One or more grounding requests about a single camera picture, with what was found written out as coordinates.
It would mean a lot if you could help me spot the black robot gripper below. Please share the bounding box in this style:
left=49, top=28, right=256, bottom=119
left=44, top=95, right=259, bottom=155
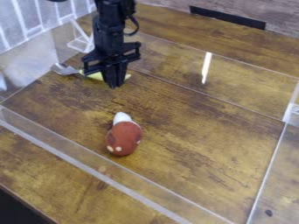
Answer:
left=82, top=0, right=142, bottom=89

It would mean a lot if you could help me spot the green handled metal spoon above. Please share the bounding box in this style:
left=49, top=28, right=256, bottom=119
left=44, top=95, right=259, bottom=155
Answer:
left=51, top=62, right=132, bottom=82

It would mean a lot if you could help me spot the red toy mushroom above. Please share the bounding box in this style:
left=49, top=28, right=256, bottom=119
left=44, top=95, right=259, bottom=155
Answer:
left=106, top=112, right=143, bottom=157

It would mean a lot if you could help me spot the black strip on table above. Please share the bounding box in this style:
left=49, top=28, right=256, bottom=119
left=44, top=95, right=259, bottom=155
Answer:
left=190, top=5, right=267, bottom=30

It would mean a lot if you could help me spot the clear acrylic triangular bracket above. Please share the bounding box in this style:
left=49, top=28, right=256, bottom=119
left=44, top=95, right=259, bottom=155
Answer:
left=67, top=20, right=95, bottom=53

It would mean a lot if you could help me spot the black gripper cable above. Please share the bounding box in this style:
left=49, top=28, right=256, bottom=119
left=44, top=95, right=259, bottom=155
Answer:
left=123, top=14, right=140, bottom=37

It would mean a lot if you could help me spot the clear acrylic enclosure wall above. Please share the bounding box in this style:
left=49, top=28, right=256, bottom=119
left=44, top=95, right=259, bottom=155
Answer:
left=1, top=32, right=299, bottom=224

